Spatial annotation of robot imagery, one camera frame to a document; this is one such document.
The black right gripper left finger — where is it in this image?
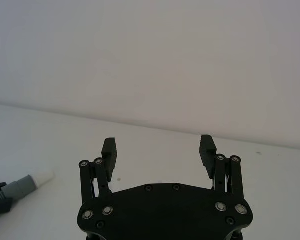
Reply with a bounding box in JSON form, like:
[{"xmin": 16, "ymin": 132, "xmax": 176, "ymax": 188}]
[{"xmin": 78, "ymin": 137, "xmax": 119, "ymax": 204}]

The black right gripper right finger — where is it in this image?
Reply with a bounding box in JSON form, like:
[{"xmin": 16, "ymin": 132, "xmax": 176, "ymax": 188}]
[{"xmin": 198, "ymin": 134, "xmax": 246, "ymax": 201}]

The white table cloth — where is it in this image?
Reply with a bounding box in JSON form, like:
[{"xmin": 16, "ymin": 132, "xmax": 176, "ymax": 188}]
[{"xmin": 0, "ymin": 100, "xmax": 300, "ymax": 240}]

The grey plug with white tip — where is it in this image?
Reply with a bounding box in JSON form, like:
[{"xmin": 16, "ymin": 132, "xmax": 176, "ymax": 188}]
[{"xmin": 0, "ymin": 170, "xmax": 56, "ymax": 216}]

